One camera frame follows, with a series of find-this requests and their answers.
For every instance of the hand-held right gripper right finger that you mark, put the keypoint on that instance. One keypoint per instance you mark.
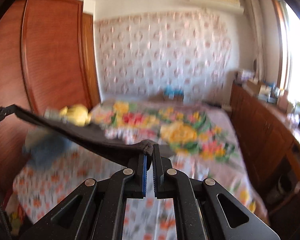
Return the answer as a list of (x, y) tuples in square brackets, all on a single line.
[(157, 177)]

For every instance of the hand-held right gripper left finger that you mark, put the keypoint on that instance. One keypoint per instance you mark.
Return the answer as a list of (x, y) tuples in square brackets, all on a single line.
[(144, 177)]

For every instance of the black pants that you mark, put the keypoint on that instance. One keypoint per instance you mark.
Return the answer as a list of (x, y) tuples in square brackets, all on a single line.
[(90, 137)]

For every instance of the floral blanket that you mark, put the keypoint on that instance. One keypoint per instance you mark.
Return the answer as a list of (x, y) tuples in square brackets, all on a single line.
[(180, 130)]

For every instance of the blue jeans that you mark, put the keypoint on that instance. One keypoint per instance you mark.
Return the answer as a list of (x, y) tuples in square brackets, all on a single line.
[(47, 147)]

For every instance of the yellow plush toy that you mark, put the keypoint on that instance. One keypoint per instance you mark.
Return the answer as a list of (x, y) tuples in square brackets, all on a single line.
[(76, 115)]

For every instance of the wooden headboard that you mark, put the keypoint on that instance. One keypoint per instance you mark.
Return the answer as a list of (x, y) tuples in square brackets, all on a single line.
[(52, 55)]

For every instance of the orange-fruit print bedsheet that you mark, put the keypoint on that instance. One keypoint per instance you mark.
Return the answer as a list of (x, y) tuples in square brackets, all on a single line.
[(65, 185)]

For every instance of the blue box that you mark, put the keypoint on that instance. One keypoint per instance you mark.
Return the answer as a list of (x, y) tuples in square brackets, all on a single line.
[(173, 92)]

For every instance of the brown wooden cabinet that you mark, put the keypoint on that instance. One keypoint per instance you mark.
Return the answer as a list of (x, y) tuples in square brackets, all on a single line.
[(260, 130)]

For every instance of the clutter of boxes and bottles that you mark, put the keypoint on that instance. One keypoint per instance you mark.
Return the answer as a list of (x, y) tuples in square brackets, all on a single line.
[(265, 90)]

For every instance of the beige window curtain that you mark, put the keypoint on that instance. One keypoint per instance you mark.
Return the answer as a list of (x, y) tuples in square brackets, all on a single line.
[(255, 30)]

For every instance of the bright window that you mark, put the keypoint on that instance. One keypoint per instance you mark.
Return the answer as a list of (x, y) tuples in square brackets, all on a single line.
[(297, 55)]

